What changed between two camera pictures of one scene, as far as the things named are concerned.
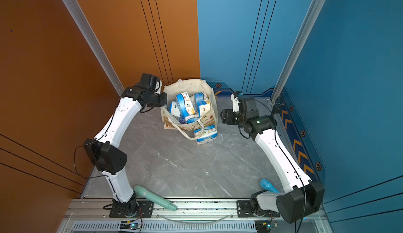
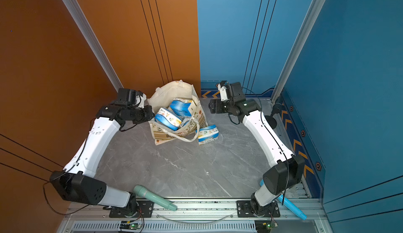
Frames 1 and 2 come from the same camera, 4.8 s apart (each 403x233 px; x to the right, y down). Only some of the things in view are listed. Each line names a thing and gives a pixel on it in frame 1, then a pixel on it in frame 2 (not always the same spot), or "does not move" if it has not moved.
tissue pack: (210, 134) does not move
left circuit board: (125, 225) does not move
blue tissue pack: (203, 104) -> (183, 107)
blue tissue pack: (183, 110) -> (168, 119)
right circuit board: (264, 226) does not move
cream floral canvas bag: (193, 130) -> (162, 97)
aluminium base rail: (193, 215) does not move
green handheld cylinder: (141, 192) does not move
